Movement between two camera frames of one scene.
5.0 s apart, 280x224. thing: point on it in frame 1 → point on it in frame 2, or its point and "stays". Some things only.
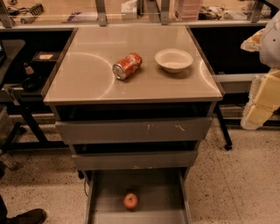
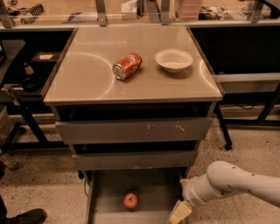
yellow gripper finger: x=252 y=44 → x=196 y=191
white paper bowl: x=173 y=60 stays
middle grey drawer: x=134 y=160 stays
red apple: x=130 y=200 stays
